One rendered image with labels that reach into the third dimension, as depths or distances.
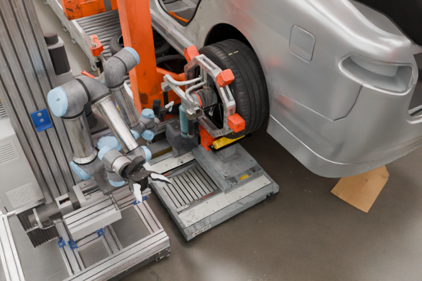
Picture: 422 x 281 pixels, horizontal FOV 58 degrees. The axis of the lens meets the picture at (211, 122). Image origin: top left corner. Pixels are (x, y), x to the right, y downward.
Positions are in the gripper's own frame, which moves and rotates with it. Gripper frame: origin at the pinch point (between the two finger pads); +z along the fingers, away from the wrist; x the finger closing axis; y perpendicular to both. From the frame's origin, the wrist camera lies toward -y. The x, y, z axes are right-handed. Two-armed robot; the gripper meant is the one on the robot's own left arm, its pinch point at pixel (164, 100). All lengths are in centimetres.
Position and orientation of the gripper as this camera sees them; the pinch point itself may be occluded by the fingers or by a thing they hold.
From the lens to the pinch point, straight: 261.0
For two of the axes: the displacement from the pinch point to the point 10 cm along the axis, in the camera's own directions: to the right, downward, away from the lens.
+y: 0.0, 7.6, 6.5
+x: 9.8, 1.5, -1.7
